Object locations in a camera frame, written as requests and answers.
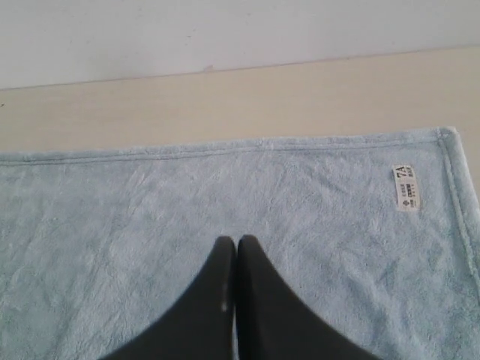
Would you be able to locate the white towel care label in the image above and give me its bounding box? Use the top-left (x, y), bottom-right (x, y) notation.
top-left (392, 164), bottom-right (421, 212)

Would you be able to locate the light blue fluffy towel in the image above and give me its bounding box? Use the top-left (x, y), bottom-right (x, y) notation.
top-left (1, 127), bottom-right (479, 359)

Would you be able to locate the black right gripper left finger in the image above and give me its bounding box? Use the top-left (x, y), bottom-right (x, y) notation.
top-left (104, 236), bottom-right (236, 359)

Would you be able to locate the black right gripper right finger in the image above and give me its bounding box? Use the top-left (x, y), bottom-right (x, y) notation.
top-left (235, 235), bottom-right (357, 359)

